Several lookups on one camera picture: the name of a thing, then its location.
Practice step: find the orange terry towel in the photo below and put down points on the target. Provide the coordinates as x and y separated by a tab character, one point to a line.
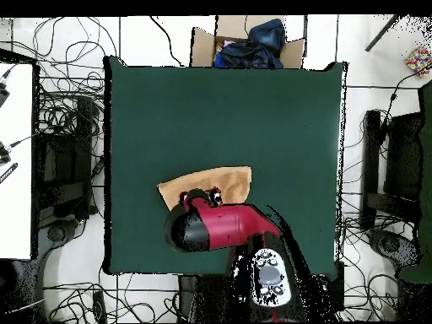
233	184

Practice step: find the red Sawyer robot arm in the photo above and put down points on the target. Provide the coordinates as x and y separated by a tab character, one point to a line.
226	227

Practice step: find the colourful dotted item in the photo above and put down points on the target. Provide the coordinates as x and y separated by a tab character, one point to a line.
418	60

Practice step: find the dark green table cloth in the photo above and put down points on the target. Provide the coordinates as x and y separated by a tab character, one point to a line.
236	118

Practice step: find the cardboard box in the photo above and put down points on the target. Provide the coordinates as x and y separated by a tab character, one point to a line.
202	47

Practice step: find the dark blue clothing pile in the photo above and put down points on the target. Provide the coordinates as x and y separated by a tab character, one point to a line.
256	50

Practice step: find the black equipment stand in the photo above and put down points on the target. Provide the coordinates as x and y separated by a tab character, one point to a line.
64	162
401	158

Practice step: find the black power strip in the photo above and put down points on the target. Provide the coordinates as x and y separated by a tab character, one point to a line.
99	307

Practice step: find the white side table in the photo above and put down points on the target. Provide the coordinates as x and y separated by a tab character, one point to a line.
15	168

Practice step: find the green covered furniture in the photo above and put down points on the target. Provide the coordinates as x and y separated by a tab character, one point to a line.
426	202

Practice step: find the grey metal bar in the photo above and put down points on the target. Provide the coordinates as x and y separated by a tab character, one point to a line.
383	33

